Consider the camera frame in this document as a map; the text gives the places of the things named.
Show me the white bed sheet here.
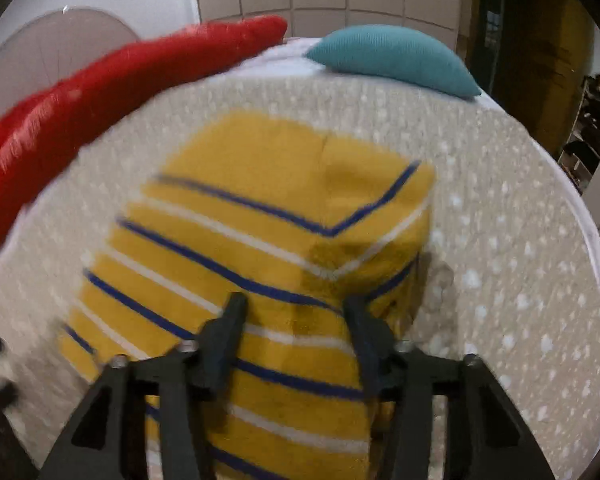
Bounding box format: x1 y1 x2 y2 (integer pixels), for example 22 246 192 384
0 39 600 479

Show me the beige dotted bed blanket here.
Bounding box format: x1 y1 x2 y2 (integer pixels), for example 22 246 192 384
0 76 600 479

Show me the round grey headboard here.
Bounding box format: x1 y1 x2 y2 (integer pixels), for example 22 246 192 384
0 8 140 116

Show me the yellow striped knit sweater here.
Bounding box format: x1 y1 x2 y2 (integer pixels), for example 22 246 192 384
59 110 436 479

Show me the teal pillow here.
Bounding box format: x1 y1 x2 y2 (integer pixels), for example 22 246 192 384
306 25 481 99

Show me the white tv cabinet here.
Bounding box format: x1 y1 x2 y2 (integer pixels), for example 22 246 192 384
558 127 600 232

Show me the red blanket roll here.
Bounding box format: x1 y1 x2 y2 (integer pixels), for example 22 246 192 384
0 14 288 246

